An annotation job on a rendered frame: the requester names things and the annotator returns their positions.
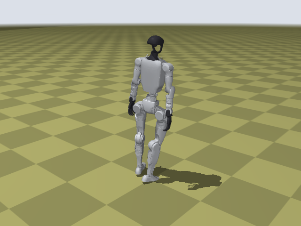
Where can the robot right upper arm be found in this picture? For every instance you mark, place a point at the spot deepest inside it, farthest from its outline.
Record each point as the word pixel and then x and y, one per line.
pixel 168 69

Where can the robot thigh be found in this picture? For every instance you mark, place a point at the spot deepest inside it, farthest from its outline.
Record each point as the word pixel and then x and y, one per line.
pixel 161 124
pixel 140 118

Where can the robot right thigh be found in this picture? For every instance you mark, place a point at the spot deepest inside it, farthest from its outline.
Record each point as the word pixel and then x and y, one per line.
pixel 161 124

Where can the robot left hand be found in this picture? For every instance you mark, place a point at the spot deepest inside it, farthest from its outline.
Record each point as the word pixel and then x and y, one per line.
pixel 130 107

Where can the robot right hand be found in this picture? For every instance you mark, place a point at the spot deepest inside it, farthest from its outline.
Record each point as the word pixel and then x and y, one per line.
pixel 169 120

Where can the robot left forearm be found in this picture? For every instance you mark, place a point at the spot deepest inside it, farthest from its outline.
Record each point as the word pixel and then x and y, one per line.
pixel 133 93

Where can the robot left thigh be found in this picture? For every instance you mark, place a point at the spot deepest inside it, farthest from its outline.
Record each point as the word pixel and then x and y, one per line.
pixel 140 118

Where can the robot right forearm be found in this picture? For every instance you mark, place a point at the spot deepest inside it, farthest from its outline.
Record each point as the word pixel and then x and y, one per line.
pixel 169 100

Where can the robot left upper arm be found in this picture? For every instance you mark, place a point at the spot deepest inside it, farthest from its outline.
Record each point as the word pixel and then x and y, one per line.
pixel 137 71

